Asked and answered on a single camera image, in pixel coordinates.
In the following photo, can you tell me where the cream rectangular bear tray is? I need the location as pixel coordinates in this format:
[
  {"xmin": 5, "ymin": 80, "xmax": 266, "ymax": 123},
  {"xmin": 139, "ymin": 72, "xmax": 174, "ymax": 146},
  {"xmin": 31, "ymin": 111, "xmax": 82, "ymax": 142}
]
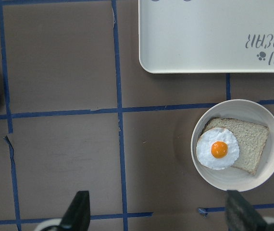
[{"xmin": 138, "ymin": 0, "xmax": 274, "ymax": 74}]

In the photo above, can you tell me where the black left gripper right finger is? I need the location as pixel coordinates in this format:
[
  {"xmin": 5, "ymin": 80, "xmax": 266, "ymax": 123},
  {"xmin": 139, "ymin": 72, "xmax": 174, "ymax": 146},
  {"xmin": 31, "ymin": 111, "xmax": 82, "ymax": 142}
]
[{"xmin": 225, "ymin": 190, "xmax": 267, "ymax": 231}]

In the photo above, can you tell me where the cream round plate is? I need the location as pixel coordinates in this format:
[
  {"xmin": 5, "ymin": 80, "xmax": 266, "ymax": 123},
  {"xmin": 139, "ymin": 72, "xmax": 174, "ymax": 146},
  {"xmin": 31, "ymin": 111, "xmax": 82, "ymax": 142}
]
[{"xmin": 190, "ymin": 99, "xmax": 274, "ymax": 192}]

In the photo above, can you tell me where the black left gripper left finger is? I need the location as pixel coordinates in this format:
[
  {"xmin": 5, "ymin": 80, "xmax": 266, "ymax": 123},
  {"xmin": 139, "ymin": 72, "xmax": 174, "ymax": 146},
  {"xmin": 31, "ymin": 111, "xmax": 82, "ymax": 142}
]
[{"xmin": 59, "ymin": 191, "xmax": 90, "ymax": 230}]

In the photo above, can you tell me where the fried egg toy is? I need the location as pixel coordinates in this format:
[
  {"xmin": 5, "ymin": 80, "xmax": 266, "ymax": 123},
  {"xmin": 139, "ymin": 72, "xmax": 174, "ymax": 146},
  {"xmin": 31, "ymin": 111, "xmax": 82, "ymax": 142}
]
[{"xmin": 196, "ymin": 128, "xmax": 240, "ymax": 170}]

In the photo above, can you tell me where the bread slice on plate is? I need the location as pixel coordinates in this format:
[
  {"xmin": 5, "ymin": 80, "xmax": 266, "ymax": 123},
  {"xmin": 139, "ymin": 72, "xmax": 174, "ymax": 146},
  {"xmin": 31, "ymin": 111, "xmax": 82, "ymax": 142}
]
[{"xmin": 202, "ymin": 117, "xmax": 269, "ymax": 176}]

